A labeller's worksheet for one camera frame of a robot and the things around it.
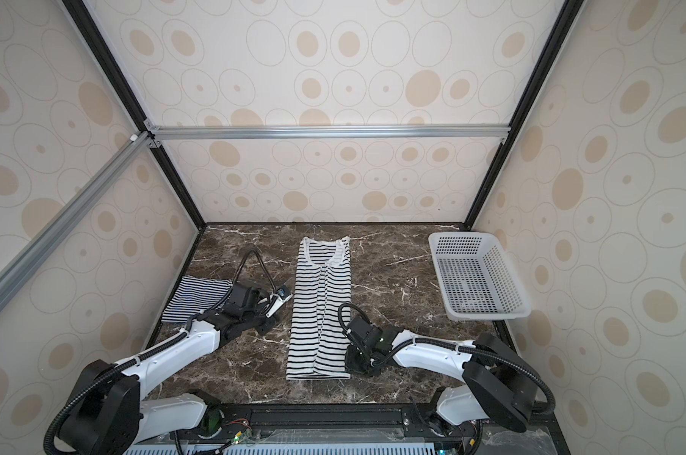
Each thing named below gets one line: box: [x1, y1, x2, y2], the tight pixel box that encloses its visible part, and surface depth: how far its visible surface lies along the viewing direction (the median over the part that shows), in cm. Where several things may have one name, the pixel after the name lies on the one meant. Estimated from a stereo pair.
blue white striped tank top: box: [161, 275, 234, 323], surface depth 99 cm
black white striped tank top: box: [286, 236, 352, 381], surface depth 94 cm
